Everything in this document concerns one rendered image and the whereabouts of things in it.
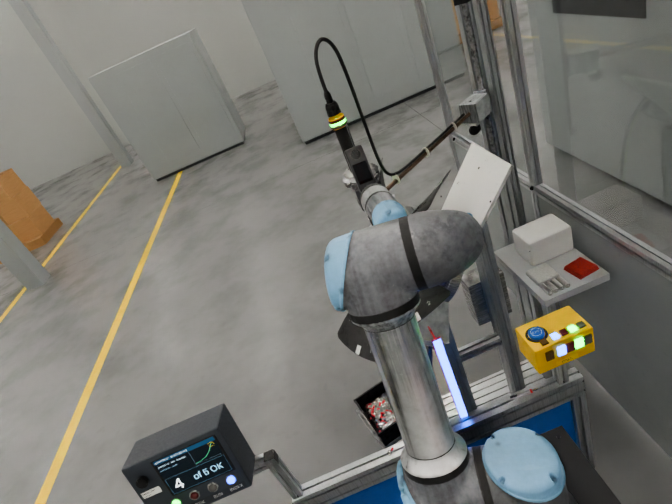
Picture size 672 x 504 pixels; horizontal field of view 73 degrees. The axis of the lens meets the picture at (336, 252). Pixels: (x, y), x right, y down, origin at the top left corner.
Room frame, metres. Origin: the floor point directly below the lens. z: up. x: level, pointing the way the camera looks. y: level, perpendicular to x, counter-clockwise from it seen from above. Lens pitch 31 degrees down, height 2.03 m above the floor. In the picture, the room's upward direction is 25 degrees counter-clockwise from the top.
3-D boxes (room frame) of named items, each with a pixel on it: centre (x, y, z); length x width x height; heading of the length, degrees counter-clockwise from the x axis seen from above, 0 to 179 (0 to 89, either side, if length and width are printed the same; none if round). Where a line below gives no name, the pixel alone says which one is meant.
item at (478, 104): (1.52, -0.67, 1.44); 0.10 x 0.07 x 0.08; 123
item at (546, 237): (1.35, -0.73, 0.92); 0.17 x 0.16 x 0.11; 88
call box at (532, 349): (0.81, -0.43, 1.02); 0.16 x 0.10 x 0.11; 88
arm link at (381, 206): (0.91, -0.14, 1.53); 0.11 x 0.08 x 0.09; 179
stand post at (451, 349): (1.31, -0.26, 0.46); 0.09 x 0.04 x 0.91; 178
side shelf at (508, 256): (1.28, -0.70, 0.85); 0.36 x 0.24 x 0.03; 178
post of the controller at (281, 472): (0.83, 0.39, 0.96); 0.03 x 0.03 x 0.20; 88
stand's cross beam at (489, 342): (1.31, -0.37, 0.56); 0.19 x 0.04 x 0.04; 88
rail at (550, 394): (0.82, -0.04, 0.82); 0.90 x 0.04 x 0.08; 88
